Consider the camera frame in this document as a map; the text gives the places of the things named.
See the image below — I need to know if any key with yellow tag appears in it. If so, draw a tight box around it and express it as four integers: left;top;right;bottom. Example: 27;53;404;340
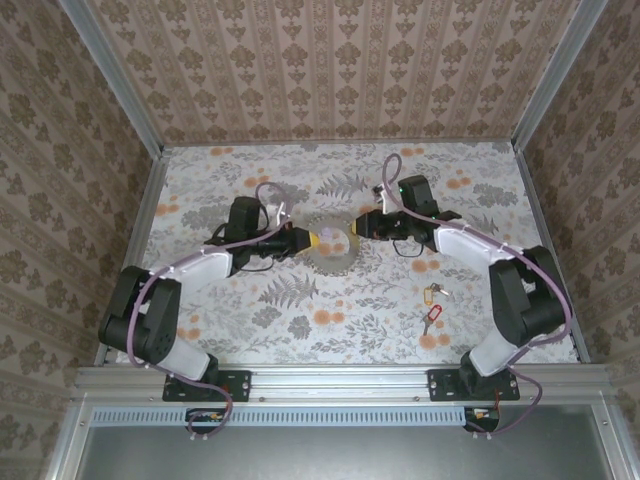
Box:
423;282;450;305

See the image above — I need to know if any key with red tag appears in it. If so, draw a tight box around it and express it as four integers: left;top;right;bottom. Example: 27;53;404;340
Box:
421;304;445;337

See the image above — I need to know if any floral patterned table cover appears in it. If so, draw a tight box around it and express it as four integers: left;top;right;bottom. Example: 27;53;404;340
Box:
142;141;581;366

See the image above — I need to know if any black connector box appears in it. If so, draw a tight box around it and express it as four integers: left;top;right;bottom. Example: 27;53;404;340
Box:
462;405;502;434
184;407;232;435

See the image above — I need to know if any grey metal sheet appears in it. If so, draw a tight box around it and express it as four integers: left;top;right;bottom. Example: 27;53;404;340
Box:
74;425;619;480

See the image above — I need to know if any thin aluminium rail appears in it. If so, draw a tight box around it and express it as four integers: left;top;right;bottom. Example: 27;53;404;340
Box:
162;139;516;149

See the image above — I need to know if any aluminium side rail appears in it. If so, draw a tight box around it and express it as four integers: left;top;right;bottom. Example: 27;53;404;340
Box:
93;149;171;369
514;148;592;365

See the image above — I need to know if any aluminium mounting rail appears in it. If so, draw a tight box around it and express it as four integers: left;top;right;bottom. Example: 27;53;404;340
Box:
74;363;615;403

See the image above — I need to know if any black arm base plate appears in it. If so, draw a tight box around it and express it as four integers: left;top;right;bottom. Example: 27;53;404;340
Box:
427;368;521;403
162;368;252;403

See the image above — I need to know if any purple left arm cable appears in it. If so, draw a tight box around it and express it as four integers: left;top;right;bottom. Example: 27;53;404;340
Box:
127;180;294;444

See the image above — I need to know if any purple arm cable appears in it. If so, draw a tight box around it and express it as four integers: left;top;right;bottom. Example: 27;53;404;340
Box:
127;180;294;444
381;153;574;441

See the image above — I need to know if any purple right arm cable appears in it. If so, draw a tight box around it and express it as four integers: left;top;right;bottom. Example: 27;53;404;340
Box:
381;153;574;441

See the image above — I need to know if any white slotted cable duct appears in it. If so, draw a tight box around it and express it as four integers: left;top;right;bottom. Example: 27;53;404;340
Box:
91;405;476;428

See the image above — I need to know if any aluminium frame post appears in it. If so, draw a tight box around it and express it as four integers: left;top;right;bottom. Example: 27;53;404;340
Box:
512;0;609;154
58;0;166;157

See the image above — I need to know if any aluminium frame bar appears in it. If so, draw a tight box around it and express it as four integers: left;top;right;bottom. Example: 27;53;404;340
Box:
592;399;639;480
47;397;96;480

